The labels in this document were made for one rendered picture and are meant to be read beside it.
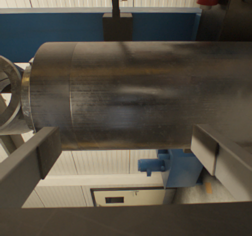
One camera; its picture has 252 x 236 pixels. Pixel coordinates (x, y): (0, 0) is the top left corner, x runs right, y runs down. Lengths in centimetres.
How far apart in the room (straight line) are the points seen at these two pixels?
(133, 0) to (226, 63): 204
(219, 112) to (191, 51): 10
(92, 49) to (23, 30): 51
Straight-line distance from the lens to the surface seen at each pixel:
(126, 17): 61
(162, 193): 497
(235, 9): 55
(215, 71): 30
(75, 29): 72
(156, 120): 27
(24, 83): 32
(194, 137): 17
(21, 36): 79
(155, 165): 307
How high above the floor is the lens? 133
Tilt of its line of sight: 1 degrees down
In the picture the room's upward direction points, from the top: 91 degrees counter-clockwise
